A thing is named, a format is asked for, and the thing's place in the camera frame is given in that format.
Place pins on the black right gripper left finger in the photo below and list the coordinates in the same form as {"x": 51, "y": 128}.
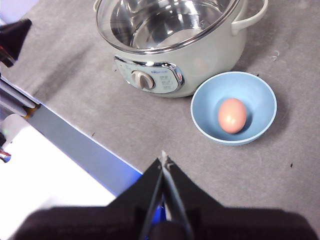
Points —
{"x": 100, "y": 222}

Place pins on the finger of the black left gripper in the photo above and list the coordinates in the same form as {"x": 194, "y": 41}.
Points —
{"x": 15, "y": 35}
{"x": 6, "y": 61}

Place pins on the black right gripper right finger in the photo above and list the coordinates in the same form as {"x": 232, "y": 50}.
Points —
{"x": 237, "y": 222}

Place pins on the brown egg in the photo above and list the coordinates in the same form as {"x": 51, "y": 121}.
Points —
{"x": 232, "y": 115}

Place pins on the pale green electric steamer pot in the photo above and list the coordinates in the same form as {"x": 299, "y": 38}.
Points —
{"x": 207, "y": 65}

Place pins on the white rounded device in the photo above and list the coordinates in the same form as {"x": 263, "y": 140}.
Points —
{"x": 13, "y": 127}

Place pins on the blue ribbed bowl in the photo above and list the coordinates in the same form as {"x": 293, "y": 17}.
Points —
{"x": 207, "y": 117}

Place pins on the grey metal frame bar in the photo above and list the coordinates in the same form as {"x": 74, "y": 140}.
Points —
{"x": 17, "y": 100}

